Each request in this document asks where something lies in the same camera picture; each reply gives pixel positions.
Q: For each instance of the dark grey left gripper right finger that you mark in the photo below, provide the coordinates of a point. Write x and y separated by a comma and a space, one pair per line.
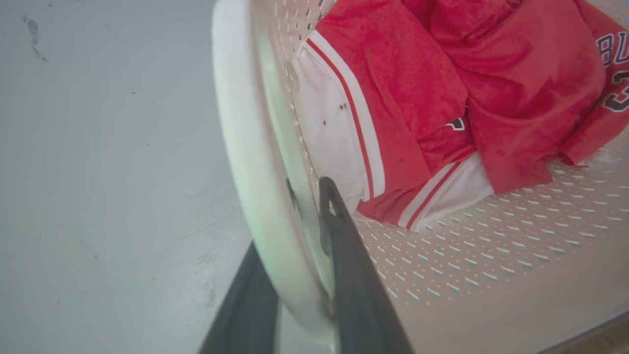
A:
356, 290

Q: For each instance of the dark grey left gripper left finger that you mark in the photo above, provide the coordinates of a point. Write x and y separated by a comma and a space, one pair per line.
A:
248, 314

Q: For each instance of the white perforated plastic laundry basket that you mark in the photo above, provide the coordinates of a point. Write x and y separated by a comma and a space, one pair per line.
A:
491, 265

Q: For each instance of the red and white sports jersey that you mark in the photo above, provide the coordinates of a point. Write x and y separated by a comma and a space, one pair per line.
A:
442, 98

